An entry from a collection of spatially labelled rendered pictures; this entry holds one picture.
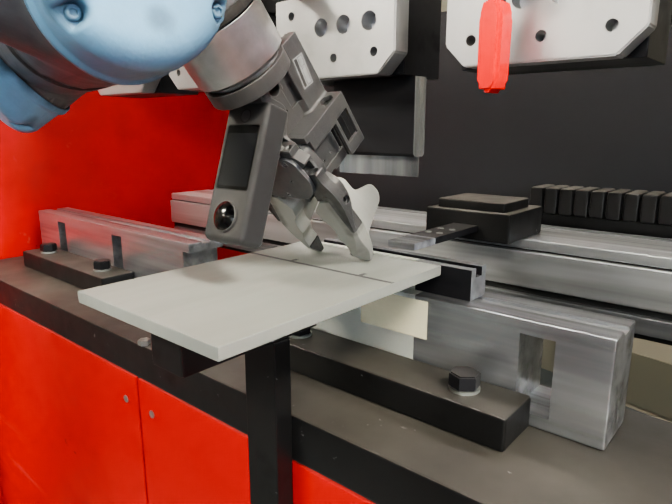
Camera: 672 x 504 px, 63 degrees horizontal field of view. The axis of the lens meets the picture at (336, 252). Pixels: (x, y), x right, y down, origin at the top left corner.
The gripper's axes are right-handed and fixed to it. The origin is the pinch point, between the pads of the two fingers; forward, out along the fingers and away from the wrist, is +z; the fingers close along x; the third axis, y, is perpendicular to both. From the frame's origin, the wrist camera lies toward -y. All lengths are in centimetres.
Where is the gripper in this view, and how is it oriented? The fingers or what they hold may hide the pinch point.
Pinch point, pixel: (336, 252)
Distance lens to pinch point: 55.0
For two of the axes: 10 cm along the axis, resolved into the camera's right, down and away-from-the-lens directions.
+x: -7.6, -1.4, 6.3
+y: 4.9, -7.6, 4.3
